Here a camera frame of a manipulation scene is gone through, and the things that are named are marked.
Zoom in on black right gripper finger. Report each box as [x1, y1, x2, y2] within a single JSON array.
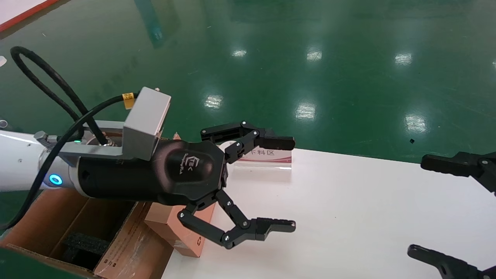
[[421, 151, 496, 193], [407, 244, 496, 279]]

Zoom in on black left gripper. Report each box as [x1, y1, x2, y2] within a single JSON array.
[[77, 121, 296, 249]]

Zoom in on small cardboard box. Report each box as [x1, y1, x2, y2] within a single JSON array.
[[145, 133, 216, 258]]

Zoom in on large open cardboard box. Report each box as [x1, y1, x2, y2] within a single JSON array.
[[0, 188, 175, 279]]

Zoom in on acrylic sign with red print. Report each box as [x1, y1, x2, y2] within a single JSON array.
[[227, 141, 293, 170]]

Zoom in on black foam block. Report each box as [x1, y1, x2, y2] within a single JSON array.
[[60, 232, 112, 269]]

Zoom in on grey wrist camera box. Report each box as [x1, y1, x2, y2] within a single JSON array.
[[123, 87, 172, 161]]

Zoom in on grey metal camera bracket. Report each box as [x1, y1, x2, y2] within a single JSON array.
[[34, 119, 155, 168]]

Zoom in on black camera cable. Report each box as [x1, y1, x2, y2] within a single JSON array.
[[0, 92, 137, 231]]

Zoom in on black looped wrist cable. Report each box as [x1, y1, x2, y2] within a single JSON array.
[[10, 46, 111, 147]]

